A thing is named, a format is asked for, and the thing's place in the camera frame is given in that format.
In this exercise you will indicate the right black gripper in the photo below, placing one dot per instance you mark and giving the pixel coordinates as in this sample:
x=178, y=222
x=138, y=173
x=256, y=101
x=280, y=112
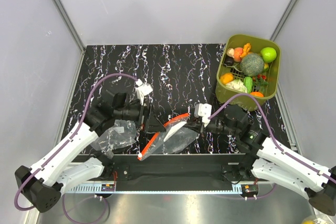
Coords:
x=199, y=126

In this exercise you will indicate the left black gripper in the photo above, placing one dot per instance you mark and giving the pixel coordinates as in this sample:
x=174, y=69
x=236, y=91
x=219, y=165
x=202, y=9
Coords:
x=148, y=123

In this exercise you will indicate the red zip clear bag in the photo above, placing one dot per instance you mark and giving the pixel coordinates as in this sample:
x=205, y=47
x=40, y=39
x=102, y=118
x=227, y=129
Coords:
x=176, y=138

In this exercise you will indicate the olive green plastic basket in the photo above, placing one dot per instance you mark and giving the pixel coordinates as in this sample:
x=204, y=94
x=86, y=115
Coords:
x=269, y=90

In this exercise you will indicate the green netted melon toy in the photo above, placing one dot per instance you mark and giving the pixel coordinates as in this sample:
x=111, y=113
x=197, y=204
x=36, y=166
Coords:
x=252, y=65

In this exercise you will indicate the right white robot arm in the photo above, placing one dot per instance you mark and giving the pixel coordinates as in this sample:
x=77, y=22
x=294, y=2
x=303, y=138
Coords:
x=267, y=159

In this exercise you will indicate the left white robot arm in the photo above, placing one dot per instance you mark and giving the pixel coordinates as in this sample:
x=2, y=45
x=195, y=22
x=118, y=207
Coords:
x=46, y=181

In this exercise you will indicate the blue zip clear bag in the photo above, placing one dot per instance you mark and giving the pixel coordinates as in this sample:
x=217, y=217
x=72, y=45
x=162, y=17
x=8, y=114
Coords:
x=121, y=135

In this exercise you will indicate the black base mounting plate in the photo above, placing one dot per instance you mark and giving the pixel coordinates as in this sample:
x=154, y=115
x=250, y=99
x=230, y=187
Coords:
x=175, y=172

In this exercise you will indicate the orange fruit toy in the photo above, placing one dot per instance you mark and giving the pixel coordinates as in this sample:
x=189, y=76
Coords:
x=226, y=78

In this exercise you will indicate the small orange tangerine toy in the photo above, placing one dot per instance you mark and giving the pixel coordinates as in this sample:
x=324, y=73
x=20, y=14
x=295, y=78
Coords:
x=257, y=94

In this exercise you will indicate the green cucumber toy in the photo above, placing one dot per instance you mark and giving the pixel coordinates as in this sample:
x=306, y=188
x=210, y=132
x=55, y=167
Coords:
x=248, y=83

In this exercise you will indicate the red berries green sprig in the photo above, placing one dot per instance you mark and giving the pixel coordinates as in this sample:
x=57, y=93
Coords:
x=259, y=82

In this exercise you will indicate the pink garlic bulb toy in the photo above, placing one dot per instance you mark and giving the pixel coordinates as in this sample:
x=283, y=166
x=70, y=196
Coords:
x=230, y=52

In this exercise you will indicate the peach fruit toy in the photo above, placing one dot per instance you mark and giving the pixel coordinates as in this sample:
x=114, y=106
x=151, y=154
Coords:
x=237, y=53

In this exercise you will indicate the orange ginger root toy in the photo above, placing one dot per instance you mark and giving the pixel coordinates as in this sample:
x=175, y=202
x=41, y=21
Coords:
x=246, y=50

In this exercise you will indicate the bright green apple toy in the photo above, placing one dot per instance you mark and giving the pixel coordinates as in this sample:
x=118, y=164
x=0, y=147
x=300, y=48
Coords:
x=268, y=54

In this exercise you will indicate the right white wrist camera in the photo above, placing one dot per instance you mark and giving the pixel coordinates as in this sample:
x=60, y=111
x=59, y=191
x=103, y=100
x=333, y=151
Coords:
x=203, y=111

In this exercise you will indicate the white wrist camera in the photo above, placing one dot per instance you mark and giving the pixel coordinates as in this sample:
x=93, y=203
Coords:
x=203, y=111
x=142, y=90

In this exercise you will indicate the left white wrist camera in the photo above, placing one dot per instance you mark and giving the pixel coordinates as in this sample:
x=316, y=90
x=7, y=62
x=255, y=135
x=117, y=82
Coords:
x=142, y=90

